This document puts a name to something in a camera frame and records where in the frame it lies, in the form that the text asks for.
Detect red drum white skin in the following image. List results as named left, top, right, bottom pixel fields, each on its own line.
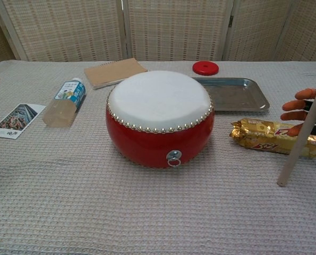
left=105, top=70, right=216, bottom=169

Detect printed photo card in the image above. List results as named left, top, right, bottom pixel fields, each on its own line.
left=0, top=103, right=47, bottom=139

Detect red round plastic disc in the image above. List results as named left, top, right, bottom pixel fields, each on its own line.
left=192, top=61, right=219, bottom=77

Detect plastic drink bottle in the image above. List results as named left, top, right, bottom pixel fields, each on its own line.
left=42, top=77, right=87, bottom=129

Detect gold foil snack packet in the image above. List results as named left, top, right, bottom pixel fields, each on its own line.
left=228, top=118, right=316, bottom=159

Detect stainless steel tray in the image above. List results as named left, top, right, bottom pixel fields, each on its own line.
left=191, top=77, right=270, bottom=112

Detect woven folding screen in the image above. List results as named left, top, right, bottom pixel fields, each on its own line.
left=0, top=0, right=316, bottom=67

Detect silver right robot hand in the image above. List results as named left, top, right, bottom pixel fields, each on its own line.
left=280, top=88, right=316, bottom=139

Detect beige woven tablecloth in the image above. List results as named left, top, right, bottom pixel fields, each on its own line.
left=0, top=58, right=316, bottom=255

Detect wooden drumstick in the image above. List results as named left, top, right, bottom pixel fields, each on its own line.
left=277, top=79, right=316, bottom=188

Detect kraft spiral notebook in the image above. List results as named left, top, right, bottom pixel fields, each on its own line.
left=83, top=57, right=149, bottom=90

